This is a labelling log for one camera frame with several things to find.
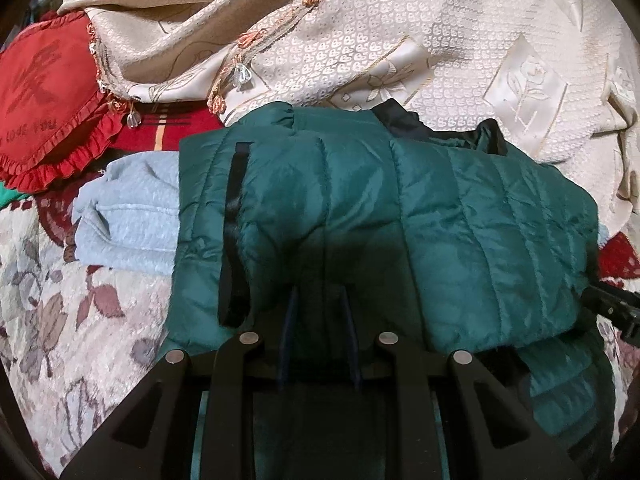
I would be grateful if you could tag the red striped blanket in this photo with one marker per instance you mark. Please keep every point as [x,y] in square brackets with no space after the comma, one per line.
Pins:
[165,125]

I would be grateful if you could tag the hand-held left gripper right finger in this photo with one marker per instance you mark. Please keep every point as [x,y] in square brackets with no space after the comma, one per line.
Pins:
[351,332]

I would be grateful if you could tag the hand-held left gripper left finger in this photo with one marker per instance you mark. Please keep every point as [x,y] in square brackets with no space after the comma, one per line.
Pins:
[287,325]

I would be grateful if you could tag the green cloth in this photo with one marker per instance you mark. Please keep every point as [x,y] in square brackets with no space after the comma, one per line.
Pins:
[9,194]

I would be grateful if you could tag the red heart-shaped ruffled pillow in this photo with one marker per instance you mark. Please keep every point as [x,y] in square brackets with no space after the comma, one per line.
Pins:
[45,95]

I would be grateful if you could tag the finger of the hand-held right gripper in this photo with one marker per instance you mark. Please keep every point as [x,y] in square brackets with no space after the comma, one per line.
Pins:
[612,305]

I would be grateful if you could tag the cream embroidered bedspread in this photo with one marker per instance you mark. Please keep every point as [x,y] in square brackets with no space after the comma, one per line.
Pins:
[375,35]

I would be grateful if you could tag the light blue folded garment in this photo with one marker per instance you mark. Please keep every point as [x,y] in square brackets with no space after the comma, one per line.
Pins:
[125,215]

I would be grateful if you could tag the green quilted jacket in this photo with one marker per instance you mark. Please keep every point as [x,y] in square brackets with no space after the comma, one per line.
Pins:
[400,225]

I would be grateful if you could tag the floral patterned blanket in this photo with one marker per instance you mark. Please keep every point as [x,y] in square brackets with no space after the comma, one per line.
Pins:
[75,335]

